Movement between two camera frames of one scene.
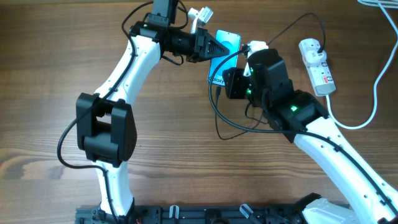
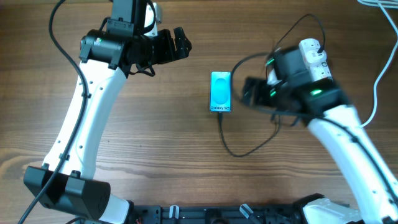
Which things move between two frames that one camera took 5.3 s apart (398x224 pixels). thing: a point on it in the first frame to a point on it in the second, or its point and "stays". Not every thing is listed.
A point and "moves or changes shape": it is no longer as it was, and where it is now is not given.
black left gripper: (201, 38) to (167, 53)
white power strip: (319, 74) stays
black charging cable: (218, 88) to (219, 116)
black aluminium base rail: (196, 214) stays
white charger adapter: (313, 56) stays
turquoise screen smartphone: (232, 42) moves or changes shape
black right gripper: (232, 86) to (260, 98)
